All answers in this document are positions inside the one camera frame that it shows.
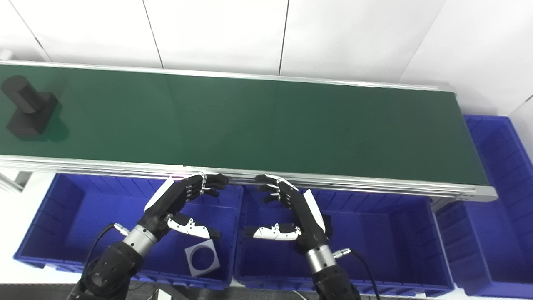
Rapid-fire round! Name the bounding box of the black cylinder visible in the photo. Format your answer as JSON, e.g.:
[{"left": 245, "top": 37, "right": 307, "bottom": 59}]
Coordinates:
[{"left": 0, "top": 75, "right": 59, "bottom": 136}]

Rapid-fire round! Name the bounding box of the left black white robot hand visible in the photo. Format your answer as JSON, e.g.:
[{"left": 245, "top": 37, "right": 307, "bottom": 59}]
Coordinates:
[{"left": 142, "top": 172, "right": 229, "bottom": 240}]

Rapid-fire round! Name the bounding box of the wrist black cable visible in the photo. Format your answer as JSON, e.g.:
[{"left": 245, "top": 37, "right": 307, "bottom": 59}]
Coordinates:
[
  {"left": 81, "top": 223, "right": 130, "bottom": 284},
  {"left": 333, "top": 248, "right": 381, "bottom": 300}
]

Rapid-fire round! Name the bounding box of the aluminium conveyor leg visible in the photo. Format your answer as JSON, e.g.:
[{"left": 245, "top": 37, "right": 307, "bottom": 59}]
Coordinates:
[{"left": 0, "top": 169, "right": 32, "bottom": 192}]

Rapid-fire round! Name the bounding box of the green conveyor belt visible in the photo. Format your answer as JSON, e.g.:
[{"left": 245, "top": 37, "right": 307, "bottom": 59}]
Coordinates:
[
  {"left": 0, "top": 63, "right": 490, "bottom": 186},
  {"left": 0, "top": 60, "right": 498, "bottom": 203}
]

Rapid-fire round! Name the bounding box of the grey square plate with hole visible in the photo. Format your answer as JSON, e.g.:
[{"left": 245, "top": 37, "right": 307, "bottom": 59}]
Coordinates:
[{"left": 185, "top": 239, "right": 221, "bottom": 277}]

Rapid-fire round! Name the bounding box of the blue plastic bin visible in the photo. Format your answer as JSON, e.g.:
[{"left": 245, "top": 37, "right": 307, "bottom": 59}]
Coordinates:
[
  {"left": 13, "top": 173, "right": 244, "bottom": 290},
  {"left": 233, "top": 183, "right": 455, "bottom": 297},
  {"left": 435, "top": 115, "right": 533, "bottom": 299}
]

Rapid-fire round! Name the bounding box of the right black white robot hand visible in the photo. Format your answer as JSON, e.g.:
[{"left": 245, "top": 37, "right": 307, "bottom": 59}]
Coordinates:
[{"left": 243, "top": 174, "right": 334, "bottom": 254}]

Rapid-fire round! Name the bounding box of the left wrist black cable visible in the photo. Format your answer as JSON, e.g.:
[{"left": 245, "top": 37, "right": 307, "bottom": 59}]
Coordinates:
[{"left": 81, "top": 223, "right": 130, "bottom": 284}]

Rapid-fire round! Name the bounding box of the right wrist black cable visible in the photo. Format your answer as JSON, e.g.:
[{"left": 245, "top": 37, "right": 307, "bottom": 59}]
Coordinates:
[{"left": 333, "top": 248, "right": 381, "bottom": 300}]

